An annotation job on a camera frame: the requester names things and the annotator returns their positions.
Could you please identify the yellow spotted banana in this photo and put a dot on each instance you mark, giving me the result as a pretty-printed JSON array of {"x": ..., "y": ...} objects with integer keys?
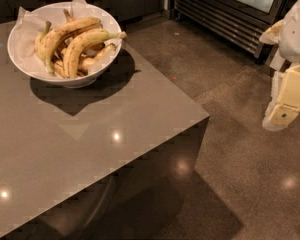
[{"x": 82, "y": 42}]

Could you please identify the black glass door refrigerator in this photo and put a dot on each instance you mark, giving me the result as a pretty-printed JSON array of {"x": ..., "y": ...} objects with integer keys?
[{"x": 239, "y": 21}]

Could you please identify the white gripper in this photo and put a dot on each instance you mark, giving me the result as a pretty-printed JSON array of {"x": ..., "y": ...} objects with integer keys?
[{"x": 297, "y": 34}]

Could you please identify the left greenish yellow banana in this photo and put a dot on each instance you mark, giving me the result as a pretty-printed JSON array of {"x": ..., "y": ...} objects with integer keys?
[{"x": 39, "y": 41}]

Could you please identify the upper long yellow banana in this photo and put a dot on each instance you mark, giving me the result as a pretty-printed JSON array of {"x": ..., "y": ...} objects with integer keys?
[{"x": 60, "y": 33}]

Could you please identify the white paper bowl liner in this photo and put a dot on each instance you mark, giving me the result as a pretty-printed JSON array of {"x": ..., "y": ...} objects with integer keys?
[{"x": 25, "y": 39}]

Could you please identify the white ceramic bowl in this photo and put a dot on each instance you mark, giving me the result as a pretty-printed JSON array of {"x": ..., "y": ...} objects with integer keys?
[{"x": 18, "y": 55}]

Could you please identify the small banana under pile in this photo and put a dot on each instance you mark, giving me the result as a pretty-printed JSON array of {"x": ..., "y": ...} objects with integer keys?
[{"x": 99, "y": 51}]

